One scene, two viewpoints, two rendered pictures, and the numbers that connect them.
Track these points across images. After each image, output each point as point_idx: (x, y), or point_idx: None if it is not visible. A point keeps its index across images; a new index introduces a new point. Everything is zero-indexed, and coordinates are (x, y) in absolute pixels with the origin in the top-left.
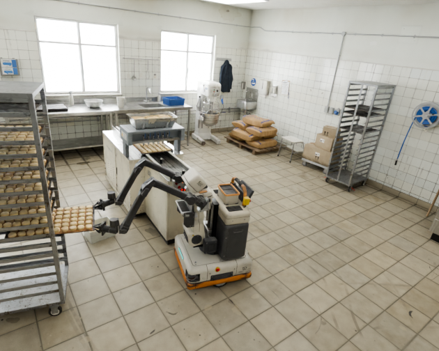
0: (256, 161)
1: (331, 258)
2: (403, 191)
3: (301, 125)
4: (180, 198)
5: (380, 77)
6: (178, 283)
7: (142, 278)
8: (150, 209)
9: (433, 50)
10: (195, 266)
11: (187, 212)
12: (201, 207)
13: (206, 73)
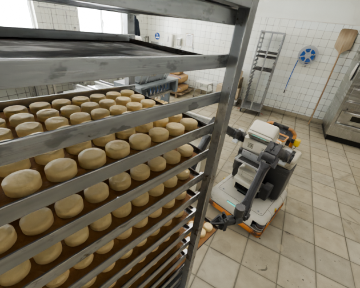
0: None
1: (300, 169)
2: (287, 110)
3: (206, 70)
4: (282, 157)
5: (271, 28)
6: (238, 234)
7: (206, 243)
8: None
9: (313, 6)
10: (262, 215)
11: None
12: (288, 160)
13: (118, 27)
